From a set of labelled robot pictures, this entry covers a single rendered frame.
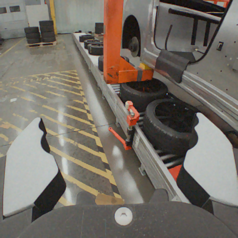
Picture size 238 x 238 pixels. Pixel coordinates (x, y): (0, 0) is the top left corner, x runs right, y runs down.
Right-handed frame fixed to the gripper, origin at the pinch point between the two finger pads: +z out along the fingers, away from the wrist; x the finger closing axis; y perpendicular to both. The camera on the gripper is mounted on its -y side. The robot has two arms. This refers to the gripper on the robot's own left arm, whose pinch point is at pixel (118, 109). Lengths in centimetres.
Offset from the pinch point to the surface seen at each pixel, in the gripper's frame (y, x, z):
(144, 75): 41, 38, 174
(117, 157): 109, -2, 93
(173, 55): 9, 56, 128
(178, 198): 82, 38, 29
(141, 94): 55, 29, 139
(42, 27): -79, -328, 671
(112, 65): 24, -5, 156
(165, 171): 78, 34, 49
